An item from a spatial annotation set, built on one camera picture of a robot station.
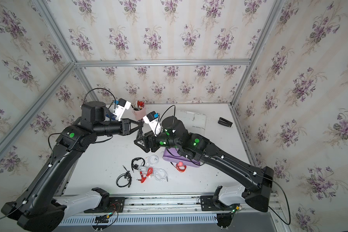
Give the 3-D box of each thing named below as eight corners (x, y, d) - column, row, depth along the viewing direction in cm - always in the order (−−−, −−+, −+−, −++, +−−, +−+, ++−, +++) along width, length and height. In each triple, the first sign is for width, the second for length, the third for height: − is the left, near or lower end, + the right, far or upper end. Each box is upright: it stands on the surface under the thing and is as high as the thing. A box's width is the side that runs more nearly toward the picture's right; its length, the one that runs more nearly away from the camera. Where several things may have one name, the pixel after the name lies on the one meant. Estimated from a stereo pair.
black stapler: (217, 122, 110) (218, 120, 109) (219, 118, 113) (220, 116, 111) (230, 128, 107) (231, 126, 105) (232, 123, 110) (233, 122, 108)
